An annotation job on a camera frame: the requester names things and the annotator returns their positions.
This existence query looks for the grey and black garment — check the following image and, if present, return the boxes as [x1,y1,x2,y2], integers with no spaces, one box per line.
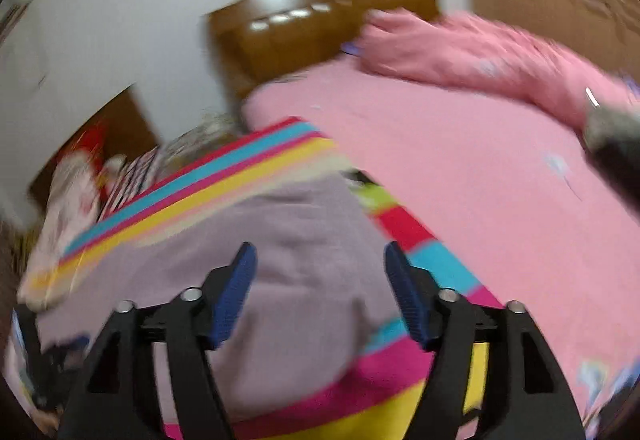
[582,105,640,221]

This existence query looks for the purple pants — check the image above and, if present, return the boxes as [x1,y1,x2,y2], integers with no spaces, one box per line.
[37,175,416,423]

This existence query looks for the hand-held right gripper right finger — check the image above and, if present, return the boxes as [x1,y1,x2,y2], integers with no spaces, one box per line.
[384,241,586,440]

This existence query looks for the pink quilt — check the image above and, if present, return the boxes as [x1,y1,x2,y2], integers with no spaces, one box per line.
[357,9,640,131]

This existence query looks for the small dark wooden headboard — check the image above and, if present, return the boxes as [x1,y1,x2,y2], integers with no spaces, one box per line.
[27,85,161,206]

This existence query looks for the floral white pillow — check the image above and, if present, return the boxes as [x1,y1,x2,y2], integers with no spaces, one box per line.
[17,155,103,311]

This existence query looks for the pink bedsheet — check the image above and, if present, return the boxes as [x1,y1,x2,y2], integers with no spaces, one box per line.
[240,55,640,426]

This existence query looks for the plaid sheet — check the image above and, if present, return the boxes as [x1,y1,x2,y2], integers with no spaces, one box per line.
[97,147,166,221]

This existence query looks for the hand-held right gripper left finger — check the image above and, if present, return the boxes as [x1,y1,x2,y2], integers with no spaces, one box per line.
[57,241,258,440]

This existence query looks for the striped colourful blanket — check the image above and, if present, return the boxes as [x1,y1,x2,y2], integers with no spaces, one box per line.
[17,116,506,440]

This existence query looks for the large glossy wooden headboard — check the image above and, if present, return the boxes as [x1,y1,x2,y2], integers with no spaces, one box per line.
[207,0,441,101]

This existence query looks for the nightstand with floral cloth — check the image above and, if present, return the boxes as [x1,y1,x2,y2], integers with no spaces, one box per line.
[160,112,246,161]

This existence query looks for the red pillow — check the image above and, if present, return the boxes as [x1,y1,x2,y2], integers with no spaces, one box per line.
[65,120,126,191]

